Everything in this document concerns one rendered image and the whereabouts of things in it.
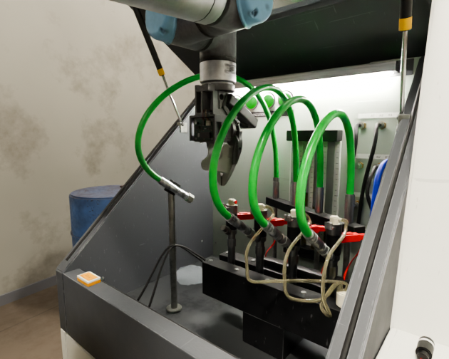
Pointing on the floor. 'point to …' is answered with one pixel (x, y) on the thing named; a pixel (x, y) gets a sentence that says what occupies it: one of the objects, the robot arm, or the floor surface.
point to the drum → (88, 207)
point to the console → (436, 192)
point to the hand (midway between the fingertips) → (224, 179)
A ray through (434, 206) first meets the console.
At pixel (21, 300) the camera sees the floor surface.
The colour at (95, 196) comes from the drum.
